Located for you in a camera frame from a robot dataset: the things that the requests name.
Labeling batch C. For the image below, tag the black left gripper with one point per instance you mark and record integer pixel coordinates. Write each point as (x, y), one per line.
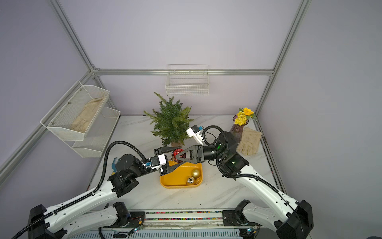
(167, 169)

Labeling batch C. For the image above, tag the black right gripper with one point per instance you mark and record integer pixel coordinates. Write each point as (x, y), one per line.
(199, 154)

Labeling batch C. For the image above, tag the red glitter ball ornament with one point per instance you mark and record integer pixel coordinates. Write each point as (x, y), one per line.
(177, 156)

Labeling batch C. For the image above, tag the shiny gold ball ornament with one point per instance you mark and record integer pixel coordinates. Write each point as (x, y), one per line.
(196, 173)

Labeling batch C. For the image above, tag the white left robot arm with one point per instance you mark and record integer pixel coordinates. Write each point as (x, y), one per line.
(74, 216)

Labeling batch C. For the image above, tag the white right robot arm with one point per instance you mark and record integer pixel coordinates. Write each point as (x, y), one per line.
(289, 218)

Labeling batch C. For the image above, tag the small green christmas tree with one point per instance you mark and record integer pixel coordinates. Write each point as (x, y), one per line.
(171, 121)

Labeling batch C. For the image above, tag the yellow plastic tray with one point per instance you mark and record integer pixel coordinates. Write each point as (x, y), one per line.
(177, 180)

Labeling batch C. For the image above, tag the purple glass vase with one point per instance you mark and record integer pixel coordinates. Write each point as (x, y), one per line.
(237, 130)

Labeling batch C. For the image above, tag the beige glove on table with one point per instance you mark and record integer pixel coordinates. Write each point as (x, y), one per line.
(250, 142)

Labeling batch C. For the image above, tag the yellow artificial flowers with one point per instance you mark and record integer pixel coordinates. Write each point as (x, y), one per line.
(244, 116)

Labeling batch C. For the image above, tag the beige glove in shelf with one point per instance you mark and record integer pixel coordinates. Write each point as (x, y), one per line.
(84, 119)

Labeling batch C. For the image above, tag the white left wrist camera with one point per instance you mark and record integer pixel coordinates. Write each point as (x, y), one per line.
(155, 162)

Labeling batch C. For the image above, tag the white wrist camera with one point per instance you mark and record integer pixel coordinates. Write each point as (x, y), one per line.
(196, 133)
(155, 162)

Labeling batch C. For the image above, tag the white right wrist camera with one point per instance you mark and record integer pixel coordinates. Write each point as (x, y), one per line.
(196, 133)

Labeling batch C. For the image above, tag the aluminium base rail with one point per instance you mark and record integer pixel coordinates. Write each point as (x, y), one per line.
(188, 224)

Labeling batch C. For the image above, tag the white wire wall basket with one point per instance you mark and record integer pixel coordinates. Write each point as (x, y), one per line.
(187, 80)

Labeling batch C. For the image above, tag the white mesh double wall shelf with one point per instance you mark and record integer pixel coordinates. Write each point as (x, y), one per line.
(58, 120)

